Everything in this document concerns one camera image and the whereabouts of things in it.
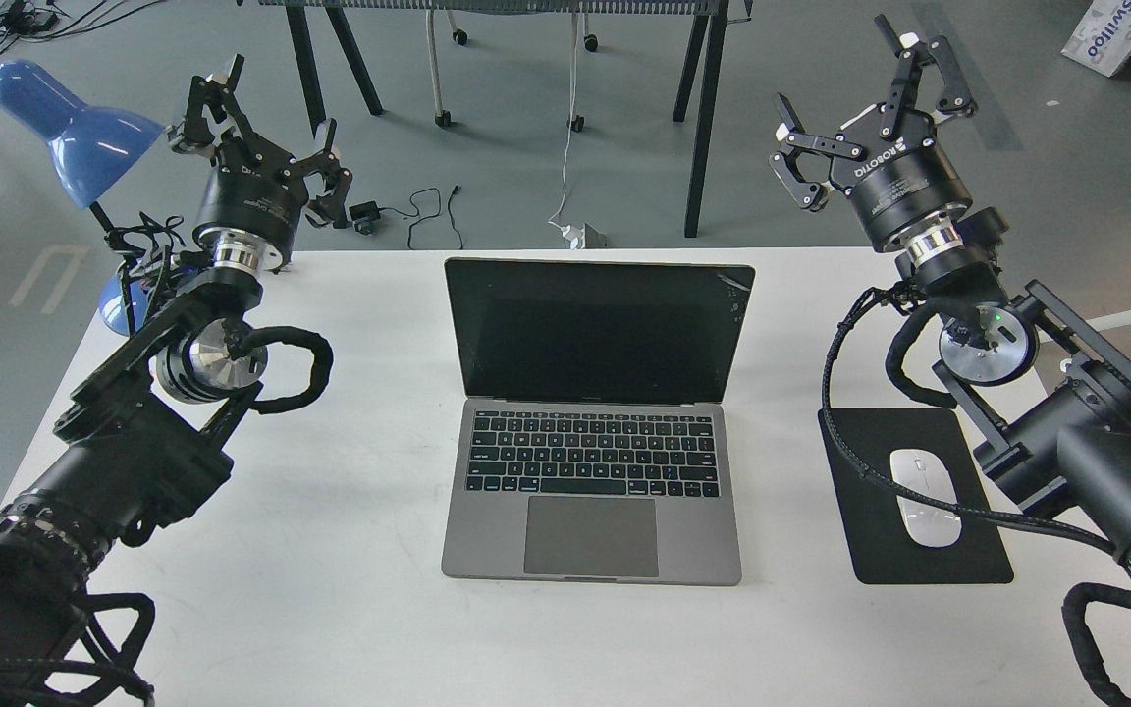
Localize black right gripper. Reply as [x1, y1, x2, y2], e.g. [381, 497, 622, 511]
[769, 14, 979, 255]

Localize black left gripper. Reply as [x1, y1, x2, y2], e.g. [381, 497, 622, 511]
[169, 54, 351, 268]

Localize grey laptop notebook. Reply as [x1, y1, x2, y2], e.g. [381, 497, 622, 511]
[441, 258, 756, 586]

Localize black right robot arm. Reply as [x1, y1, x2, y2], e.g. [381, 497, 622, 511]
[769, 15, 1131, 706]

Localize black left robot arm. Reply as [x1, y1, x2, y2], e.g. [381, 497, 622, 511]
[0, 57, 351, 706]

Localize blue desk lamp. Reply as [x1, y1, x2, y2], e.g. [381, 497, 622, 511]
[0, 60, 163, 336]

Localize white cardboard box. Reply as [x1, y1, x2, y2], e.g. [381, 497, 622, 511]
[1060, 0, 1131, 78]

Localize white power strip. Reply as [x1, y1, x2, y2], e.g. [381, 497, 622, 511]
[560, 223, 608, 250]

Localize white computer mouse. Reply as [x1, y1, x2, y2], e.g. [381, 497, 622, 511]
[889, 449, 962, 549]

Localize black mouse pad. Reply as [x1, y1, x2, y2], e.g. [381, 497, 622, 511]
[821, 408, 1015, 583]

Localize black power adapter with cable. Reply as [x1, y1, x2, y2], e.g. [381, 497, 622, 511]
[347, 184, 466, 250]

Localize black frame background table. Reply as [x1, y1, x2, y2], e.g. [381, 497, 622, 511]
[256, 0, 753, 240]

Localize black cable bundle on floor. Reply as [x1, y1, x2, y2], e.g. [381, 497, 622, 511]
[0, 0, 169, 90]

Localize white hanging cable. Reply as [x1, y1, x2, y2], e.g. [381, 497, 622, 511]
[549, 12, 584, 232]

